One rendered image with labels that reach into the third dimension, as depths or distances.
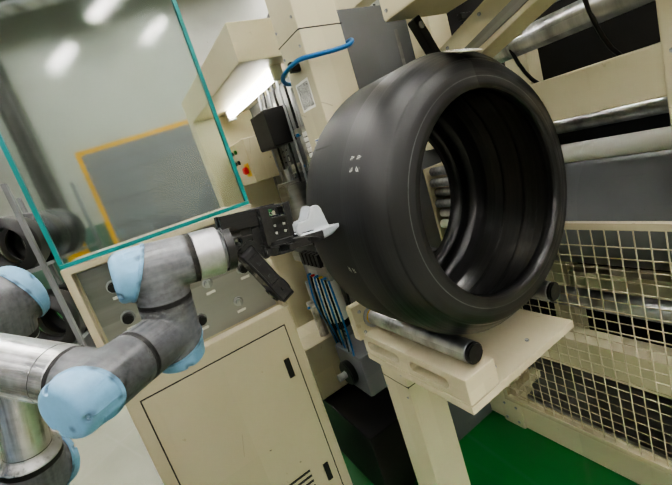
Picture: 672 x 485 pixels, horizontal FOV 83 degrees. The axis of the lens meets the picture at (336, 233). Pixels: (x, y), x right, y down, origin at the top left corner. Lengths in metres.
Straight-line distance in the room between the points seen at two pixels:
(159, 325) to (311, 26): 0.79
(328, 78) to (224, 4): 9.59
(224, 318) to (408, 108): 0.93
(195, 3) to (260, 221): 10.15
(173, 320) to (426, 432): 0.96
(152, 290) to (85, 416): 0.16
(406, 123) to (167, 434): 1.12
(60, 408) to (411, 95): 0.64
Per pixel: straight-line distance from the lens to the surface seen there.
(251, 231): 0.62
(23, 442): 1.05
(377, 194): 0.63
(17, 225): 4.39
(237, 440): 1.45
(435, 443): 1.41
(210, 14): 10.56
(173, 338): 0.59
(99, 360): 0.54
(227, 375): 1.35
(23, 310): 0.90
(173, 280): 0.58
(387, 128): 0.66
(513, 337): 1.04
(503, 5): 1.12
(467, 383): 0.82
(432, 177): 1.38
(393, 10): 1.17
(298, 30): 1.07
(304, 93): 1.09
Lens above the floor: 1.35
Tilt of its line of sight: 12 degrees down
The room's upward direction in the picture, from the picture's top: 18 degrees counter-clockwise
